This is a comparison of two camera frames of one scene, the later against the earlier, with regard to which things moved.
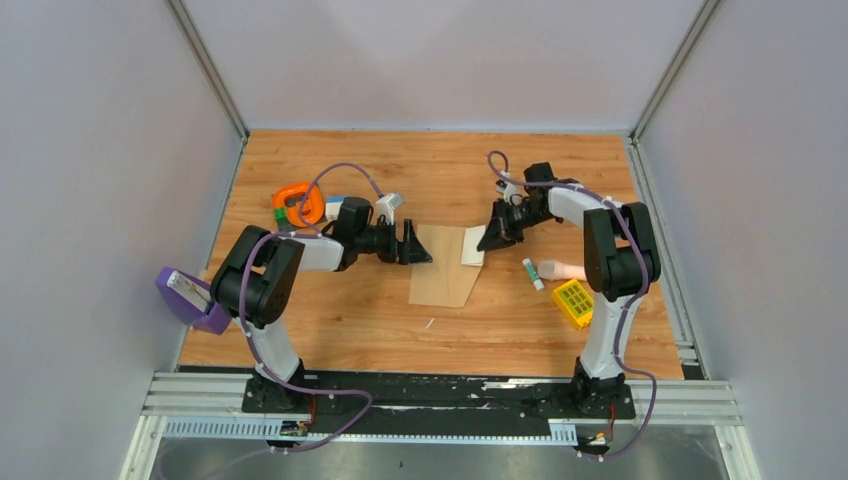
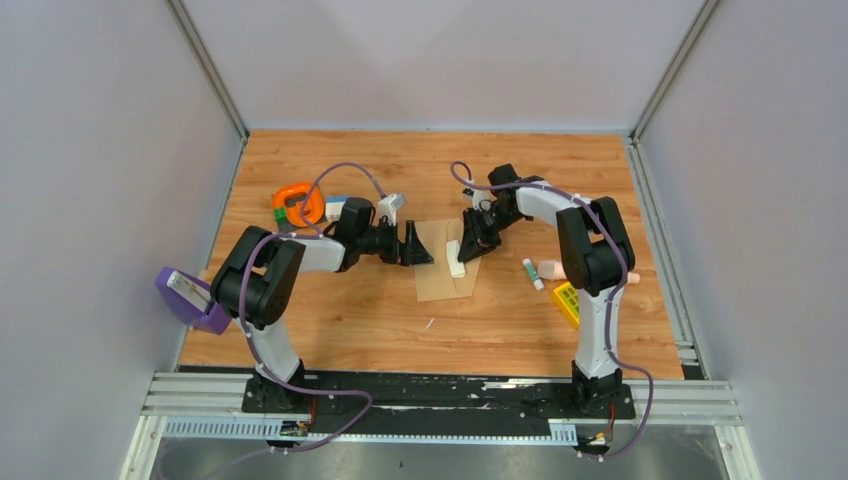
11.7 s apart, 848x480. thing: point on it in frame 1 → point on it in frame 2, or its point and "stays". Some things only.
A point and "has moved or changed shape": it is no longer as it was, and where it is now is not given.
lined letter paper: (471, 256) has moved or changed shape
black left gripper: (410, 251) stays
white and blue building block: (333, 207) stays
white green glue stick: (533, 275) stays
